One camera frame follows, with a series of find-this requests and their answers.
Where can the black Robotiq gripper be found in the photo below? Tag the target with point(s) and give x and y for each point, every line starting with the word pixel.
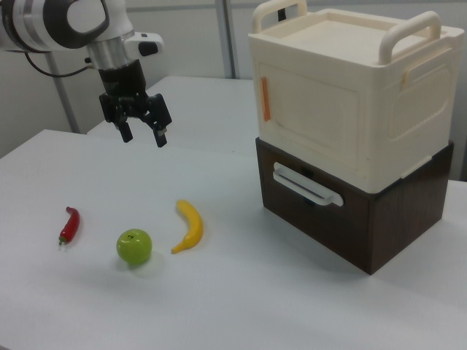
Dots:
pixel 122 82

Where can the cream cabinet door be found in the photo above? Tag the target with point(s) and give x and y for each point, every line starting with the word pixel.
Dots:
pixel 313 116

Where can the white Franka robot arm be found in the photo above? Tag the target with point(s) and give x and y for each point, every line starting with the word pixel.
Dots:
pixel 54 25

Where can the cream plastic cabinet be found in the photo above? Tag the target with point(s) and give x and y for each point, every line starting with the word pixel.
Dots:
pixel 412 120

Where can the yellow banana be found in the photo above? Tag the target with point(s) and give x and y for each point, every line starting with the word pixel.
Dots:
pixel 193 228

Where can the long orange tape strip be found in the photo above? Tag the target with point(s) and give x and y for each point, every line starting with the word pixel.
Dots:
pixel 265 98

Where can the red chili pepper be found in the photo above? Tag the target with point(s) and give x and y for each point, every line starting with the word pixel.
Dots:
pixel 71 226

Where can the green apple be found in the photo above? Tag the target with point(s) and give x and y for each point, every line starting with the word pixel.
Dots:
pixel 134 246

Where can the small orange tape piece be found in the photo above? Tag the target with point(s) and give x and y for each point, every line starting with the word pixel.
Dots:
pixel 404 80

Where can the dark brown wooden drawer box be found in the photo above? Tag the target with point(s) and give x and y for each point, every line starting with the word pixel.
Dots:
pixel 408 226

